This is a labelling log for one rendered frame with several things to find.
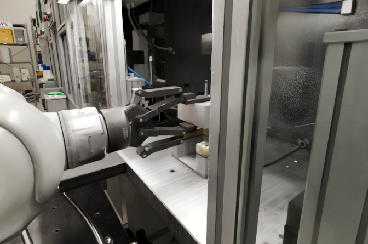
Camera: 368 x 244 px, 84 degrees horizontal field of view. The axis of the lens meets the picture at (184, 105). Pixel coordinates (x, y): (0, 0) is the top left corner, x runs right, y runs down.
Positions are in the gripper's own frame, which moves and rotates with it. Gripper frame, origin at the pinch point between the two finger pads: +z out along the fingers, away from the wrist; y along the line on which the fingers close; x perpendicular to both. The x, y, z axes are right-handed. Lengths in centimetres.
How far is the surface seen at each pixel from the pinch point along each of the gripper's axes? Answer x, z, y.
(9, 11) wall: 750, -64, 140
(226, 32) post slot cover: -20.7, -12.8, 14.3
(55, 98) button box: 42.9, -24.0, -0.5
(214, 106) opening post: -19.5, -13.0, 7.1
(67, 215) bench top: 30, -27, -35
